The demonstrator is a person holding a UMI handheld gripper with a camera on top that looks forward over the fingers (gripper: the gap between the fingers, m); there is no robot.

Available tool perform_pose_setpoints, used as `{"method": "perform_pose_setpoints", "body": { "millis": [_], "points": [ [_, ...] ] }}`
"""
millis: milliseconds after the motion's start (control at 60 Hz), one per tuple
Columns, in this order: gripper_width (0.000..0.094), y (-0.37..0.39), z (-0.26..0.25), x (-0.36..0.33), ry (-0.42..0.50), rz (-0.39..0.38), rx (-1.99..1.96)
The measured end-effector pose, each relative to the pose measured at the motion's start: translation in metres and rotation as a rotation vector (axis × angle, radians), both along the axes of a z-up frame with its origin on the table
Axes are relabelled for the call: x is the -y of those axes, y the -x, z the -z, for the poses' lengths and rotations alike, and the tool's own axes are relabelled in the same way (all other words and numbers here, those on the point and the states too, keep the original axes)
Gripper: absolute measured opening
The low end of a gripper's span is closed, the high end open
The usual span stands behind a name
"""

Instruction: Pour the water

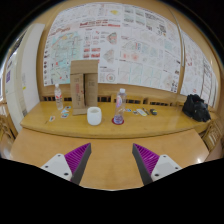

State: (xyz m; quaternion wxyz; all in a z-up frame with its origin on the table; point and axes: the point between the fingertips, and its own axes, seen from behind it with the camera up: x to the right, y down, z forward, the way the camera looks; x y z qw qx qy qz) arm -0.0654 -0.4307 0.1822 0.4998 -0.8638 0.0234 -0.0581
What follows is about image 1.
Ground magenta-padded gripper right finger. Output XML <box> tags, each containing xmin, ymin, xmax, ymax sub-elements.
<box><xmin>131</xmin><ymin>142</ymin><xmax>184</xmax><ymax>186</ymax></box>

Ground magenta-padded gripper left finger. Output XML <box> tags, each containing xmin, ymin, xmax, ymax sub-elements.
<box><xmin>40</xmin><ymin>142</ymin><xmax>93</xmax><ymax>186</ymax></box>

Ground clear plastic bottle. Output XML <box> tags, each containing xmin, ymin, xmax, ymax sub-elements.
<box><xmin>113</xmin><ymin>87</ymin><xmax>128</xmax><ymax>125</ymax></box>

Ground red-labelled clear water bottle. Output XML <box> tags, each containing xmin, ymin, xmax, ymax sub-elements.
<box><xmin>54</xmin><ymin>83</ymin><xmax>64</xmax><ymax>111</ymax></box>

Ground wooden chair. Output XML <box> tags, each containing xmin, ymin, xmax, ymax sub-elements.
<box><xmin>0</xmin><ymin>114</ymin><xmax>16</xmax><ymax>148</ymax></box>
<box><xmin>201</xmin><ymin>118</ymin><xmax>224</xmax><ymax>151</ymax></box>

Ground white remote control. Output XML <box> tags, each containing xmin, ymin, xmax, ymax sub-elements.
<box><xmin>136</xmin><ymin>108</ymin><xmax>148</xmax><ymax>117</ymax></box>

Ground white cup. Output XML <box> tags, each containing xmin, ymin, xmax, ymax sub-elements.
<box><xmin>86</xmin><ymin>106</ymin><xmax>103</xmax><ymax>126</ymax></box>

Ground black bag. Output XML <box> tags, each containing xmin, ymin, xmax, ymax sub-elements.
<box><xmin>181</xmin><ymin>93</ymin><xmax>212</xmax><ymax>123</ymax></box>

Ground flat round red coaster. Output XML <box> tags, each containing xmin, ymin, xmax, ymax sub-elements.
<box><xmin>111</xmin><ymin>117</ymin><xmax>125</xmax><ymax>126</ymax></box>

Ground wooden slatted railing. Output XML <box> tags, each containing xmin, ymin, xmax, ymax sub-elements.
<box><xmin>39</xmin><ymin>83</ymin><xmax>188</xmax><ymax>107</ymax></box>

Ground brown cardboard box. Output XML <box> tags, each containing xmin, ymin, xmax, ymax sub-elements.
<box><xmin>69</xmin><ymin>59</ymin><xmax>100</xmax><ymax>116</ymax></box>

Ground side wall printed posters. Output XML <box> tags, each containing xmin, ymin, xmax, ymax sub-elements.
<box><xmin>179</xmin><ymin>31</ymin><xmax>218</xmax><ymax>108</ymax></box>

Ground large wall of printed posters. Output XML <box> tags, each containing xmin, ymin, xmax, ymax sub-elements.
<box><xmin>42</xmin><ymin>2</ymin><xmax>183</xmax><ymax>94</ymax></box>

